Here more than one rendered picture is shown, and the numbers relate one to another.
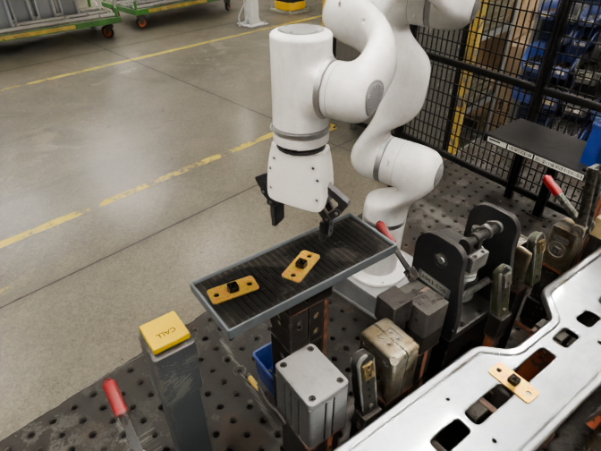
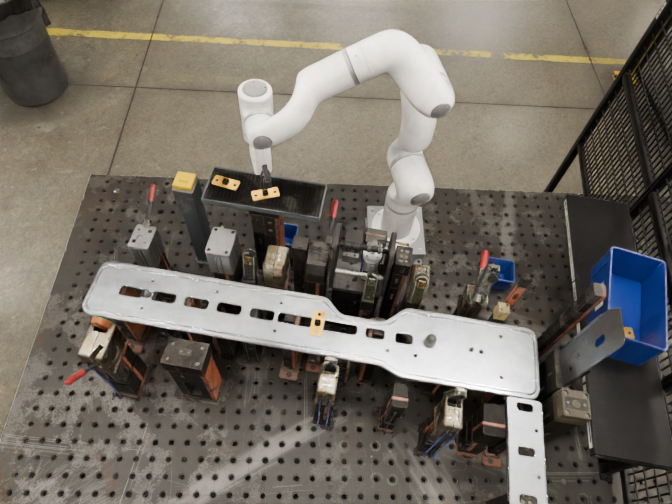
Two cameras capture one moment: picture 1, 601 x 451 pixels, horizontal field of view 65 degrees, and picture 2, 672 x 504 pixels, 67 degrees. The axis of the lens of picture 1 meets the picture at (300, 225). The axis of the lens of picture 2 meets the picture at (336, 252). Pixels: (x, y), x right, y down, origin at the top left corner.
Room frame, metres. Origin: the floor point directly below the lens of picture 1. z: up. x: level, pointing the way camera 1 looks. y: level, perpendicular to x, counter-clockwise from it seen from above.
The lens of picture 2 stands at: (0.06, -0.81, 2.41)
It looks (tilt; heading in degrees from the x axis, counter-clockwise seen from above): 58 degrees down; 40
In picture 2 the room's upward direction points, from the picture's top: 6 degrees clockwise
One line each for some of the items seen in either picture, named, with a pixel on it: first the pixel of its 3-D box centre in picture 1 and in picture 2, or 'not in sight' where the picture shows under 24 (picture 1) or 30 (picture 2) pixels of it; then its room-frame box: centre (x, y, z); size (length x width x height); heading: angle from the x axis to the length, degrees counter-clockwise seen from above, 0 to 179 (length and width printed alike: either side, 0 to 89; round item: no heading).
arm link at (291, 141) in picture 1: (300, 131); not in sight; (0.65, 0.00, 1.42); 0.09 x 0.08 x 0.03; 61
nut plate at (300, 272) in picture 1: (301, 263); (265, 192); (0.65, 0.00, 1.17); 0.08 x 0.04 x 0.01; 151
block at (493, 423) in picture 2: not in sight; (479, 430); (0.69, -0.93, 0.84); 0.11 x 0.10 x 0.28; 36
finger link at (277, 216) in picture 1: (271, 204); not in sight; (0.68, 0.05, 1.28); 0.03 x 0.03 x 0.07; 61
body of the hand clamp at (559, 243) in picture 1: (549, 279); (461, 317); (0.93, -0.66, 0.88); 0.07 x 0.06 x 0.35; 36
